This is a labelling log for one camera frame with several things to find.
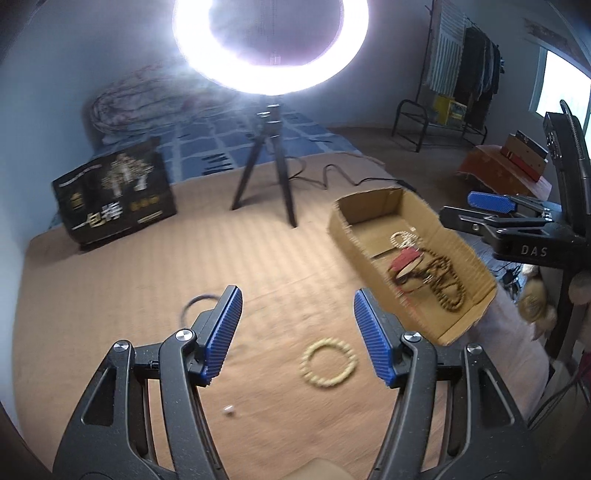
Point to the thin metal bangle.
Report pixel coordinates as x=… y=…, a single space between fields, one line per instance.
x=196 y=299

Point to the striped towel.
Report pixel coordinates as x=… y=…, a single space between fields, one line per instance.
x=445 y=50

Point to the small white bead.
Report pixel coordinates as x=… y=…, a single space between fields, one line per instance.
x=229 y=410

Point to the tan plush toy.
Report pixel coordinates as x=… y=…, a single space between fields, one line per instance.
x=535 y=304

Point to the blue patterned bedsheet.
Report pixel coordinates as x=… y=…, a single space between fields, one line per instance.
x=221 y=138

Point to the long cardboard box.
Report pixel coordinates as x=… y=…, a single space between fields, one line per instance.
x=521 y=152

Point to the window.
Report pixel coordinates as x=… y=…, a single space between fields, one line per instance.
x=563 y=92

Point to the black printed box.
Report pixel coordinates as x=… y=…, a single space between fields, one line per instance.
x=115 y=217

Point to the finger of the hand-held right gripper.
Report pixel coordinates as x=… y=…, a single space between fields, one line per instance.
x=466 y=221
x=489 y=201

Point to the orange low cabinet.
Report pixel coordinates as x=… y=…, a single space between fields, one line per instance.
x=489 y=168

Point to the black tripod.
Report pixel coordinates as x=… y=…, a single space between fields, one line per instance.
x=281 y=184

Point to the yellow box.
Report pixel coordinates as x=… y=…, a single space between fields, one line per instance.
x=443 y=108

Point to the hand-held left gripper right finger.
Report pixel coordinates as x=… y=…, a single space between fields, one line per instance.
x=376 y=341

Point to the folded floral quilt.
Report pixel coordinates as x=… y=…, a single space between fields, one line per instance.
x=124 y=106

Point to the person's right hand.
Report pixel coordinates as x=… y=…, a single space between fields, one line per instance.
x=582 y=288

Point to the black clothes rack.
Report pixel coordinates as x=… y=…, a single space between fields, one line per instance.
x=406 y=104

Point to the dark hanging clothes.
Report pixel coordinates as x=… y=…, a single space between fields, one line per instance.
x=475 y=69

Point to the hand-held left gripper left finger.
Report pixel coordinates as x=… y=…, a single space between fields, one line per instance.
x=226 y=332

